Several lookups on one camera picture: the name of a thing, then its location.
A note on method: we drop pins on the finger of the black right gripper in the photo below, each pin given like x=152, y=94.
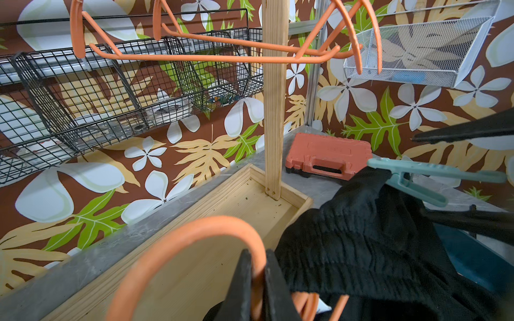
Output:
x=499, y=124
x=495, y=225

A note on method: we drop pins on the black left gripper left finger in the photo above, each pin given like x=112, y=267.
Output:
x=237, y=303

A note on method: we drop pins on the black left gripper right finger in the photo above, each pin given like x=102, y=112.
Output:
x=278, y=302

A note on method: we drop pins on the orange hanger of black shorts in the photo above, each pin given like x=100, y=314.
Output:
x=187, y=273

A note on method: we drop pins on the black shorts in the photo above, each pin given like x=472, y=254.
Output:
x=371, y=243

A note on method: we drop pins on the orange hanger of rainbow shorts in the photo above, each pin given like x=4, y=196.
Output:
x=275, y=28

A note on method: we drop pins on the orange hanger of green shorts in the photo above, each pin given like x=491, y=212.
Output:
x=78, y=15

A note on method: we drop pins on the dark teal tray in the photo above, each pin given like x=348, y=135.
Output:
x=475, y=261

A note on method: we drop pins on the wooden clothes rack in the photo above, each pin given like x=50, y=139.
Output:
x=245, y=192

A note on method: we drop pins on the white mesh basket right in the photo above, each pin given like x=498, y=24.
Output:
x=441, y=38

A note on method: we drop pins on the blue object in basket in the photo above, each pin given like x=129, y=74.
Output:
x=412, y=77

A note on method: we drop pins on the red plastic tool case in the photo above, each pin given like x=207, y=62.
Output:
x=327, y=156

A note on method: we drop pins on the aluminium frame post right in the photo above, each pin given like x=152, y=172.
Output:
x=316, y=35

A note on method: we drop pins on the black wire basket back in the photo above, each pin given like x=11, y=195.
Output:
x=56, y=106

